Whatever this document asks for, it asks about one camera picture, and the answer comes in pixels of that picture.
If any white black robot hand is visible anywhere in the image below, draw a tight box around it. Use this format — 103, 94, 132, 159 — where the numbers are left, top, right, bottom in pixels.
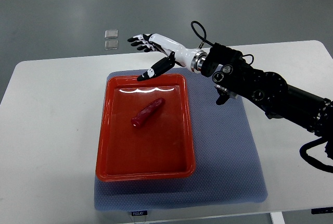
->
127, 33, 207, 81

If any red pepper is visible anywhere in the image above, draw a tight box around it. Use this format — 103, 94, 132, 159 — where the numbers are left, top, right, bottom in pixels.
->
131, 97, 165, 127

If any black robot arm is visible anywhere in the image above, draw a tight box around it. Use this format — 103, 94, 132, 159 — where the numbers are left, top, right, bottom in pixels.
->
201, 43, 332, 137

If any red plastic tray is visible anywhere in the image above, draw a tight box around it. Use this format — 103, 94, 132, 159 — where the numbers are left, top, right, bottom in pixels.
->
96, 74, 196, 182

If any upper metal floor plate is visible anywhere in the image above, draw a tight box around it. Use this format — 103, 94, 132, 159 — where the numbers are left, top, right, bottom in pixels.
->
105, 29, 118, 39

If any blue-grey textured mat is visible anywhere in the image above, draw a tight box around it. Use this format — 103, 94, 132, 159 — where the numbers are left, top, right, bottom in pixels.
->
94, 68, 267, 211

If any white table leg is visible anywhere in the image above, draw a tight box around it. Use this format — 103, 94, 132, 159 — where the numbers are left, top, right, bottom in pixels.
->
270, 211, 285, 224

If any black table control panel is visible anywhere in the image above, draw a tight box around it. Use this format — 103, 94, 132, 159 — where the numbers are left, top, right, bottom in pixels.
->
311, 207, 333, 215

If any black cable loop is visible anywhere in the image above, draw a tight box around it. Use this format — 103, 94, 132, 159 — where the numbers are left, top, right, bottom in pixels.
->
299, 137, 333, 174

